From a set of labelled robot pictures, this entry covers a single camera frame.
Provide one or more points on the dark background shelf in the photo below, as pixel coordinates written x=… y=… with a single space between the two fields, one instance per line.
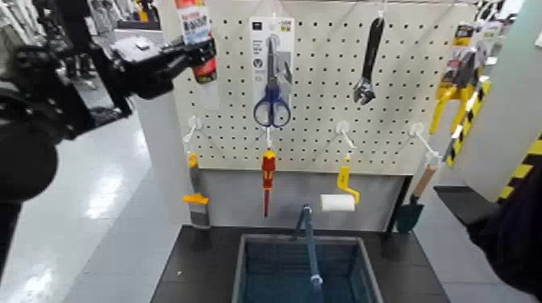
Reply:
x=139 y=19

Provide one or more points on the red spray can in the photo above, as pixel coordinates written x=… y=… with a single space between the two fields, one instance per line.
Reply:
x=195 y=23

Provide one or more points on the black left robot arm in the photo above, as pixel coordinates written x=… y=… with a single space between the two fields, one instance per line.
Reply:
x=29 y=161

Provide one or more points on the grey and yellow scraper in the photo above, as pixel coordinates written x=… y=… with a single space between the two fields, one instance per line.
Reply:
x=195 y=207

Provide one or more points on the small white pegboard hook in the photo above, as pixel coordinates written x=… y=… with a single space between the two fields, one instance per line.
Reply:
x=381 y=12
x=273 y=19

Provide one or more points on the beige pegboard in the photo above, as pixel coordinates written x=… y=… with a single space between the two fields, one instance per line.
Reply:
x=322 y=139

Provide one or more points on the black background robot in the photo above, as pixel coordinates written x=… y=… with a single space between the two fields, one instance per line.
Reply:
x=70 y=21

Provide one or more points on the black flat base plate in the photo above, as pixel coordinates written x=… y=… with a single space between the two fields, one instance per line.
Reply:
x=463 y=203

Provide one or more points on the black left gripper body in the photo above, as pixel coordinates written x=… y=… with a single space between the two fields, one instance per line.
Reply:
x=146 y=78

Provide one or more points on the black adjustable wrench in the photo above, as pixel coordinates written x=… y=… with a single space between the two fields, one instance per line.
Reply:
x=372 y=42

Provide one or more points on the blue scissors on card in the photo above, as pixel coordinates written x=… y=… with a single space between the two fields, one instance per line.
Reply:
x=271 y=101

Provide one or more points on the teal crate with grey rim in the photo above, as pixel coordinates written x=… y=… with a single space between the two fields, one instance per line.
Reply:
x=279 y=271

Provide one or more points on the red and yellow screwdriver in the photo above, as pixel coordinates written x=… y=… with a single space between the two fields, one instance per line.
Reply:
x=268 y=169

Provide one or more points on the grey pillar with hazard stripes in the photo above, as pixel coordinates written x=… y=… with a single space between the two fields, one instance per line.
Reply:
x=508 y=105

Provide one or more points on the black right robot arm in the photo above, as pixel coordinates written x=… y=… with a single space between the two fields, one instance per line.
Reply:
x=516 y=245

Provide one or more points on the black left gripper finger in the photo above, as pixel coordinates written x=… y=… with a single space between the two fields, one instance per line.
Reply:
x=199 y=46
x=202 y=60

